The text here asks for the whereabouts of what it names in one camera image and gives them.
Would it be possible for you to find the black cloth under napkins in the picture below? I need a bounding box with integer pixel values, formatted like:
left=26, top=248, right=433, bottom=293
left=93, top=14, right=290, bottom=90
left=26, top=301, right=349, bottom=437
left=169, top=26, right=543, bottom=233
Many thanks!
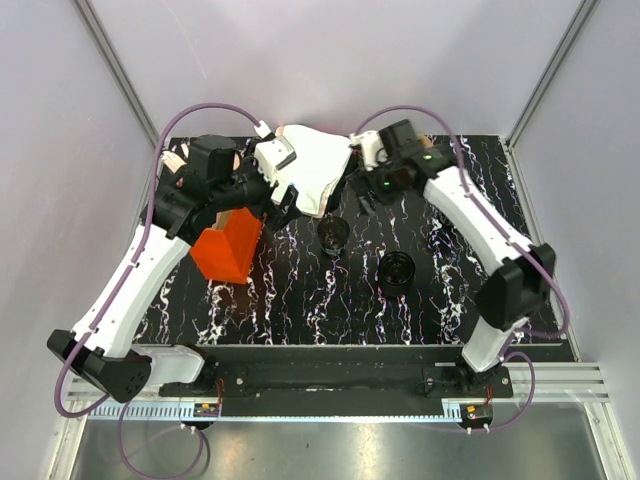
left=325, top=151, right=359, bottom=214

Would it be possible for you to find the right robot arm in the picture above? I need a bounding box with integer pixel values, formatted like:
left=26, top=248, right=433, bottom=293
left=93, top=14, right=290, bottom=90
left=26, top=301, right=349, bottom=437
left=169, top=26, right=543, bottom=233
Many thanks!
left=348, top=120, right=556, bottom=397

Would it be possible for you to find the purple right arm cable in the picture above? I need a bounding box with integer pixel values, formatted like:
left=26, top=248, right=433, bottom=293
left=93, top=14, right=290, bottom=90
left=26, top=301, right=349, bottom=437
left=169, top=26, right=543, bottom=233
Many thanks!
left=354, top=104, right=571, bottom=432

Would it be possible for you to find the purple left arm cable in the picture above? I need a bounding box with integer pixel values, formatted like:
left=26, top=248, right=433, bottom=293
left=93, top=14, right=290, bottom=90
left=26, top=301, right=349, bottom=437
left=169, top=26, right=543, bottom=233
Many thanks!
left=53, top=102, right=266, bottom=479

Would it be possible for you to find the black cup lid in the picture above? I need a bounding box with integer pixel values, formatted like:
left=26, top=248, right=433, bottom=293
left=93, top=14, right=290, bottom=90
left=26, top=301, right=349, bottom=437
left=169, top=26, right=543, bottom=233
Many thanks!
left=377, top=251, right=416, bottom=297

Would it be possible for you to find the black tall coffee cup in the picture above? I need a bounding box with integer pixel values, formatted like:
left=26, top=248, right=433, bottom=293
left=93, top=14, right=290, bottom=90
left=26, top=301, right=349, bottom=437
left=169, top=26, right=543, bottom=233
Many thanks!
left=317, top=216, right=351, bottom=257

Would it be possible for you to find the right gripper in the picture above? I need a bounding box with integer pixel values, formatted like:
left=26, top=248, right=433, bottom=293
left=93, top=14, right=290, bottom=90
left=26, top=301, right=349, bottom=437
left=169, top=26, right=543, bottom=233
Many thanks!
left=348, top=155, right=413, bottom=218

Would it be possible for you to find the stack of white napkins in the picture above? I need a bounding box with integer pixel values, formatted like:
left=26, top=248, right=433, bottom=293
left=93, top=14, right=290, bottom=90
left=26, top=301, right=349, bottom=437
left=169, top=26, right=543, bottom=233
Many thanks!
left=271, top=125, right=351, bottom=218

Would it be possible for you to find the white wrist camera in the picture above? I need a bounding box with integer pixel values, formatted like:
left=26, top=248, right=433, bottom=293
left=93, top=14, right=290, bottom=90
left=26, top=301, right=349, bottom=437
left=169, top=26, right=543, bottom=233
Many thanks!
left=349, top=130, right=388, bottom=171
left=254, top=121, right=296, bottom=186

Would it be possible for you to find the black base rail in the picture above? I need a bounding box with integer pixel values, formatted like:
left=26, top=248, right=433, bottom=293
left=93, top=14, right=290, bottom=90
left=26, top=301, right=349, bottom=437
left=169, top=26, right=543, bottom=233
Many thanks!
left=159, top=345, right=513, bottom=422

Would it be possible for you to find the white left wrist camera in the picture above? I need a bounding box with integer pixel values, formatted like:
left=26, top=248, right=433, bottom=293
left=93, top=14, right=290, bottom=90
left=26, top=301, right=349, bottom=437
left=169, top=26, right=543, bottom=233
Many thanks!
left=254, top=121, right=296, bottom=186

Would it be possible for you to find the orange paper bag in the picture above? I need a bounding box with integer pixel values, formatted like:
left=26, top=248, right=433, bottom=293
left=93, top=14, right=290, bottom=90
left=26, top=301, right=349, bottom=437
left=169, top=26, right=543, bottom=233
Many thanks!
left=190, top=208, right=262, bottom=284

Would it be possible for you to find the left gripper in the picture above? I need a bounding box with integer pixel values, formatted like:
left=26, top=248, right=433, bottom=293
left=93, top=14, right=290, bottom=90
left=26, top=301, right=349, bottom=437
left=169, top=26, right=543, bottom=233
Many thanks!
left=213, top=142, right=302, bottom=231

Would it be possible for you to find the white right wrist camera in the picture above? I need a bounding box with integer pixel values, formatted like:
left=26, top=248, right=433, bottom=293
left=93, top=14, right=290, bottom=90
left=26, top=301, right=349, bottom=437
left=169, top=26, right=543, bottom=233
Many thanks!
left=349, top=130, right=388, bottom=171

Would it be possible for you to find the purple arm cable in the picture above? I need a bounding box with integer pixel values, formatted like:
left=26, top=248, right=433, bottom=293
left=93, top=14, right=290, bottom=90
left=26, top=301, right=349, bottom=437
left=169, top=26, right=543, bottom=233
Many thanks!
left=354, top=104, right=571, bottom=432
left=53, top=102, right=266, bottom=479

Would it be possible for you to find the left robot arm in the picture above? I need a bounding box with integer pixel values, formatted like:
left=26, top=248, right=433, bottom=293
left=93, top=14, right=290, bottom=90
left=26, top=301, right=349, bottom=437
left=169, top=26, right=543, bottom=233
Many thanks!
left=47, top=134, right=299, bottom=403

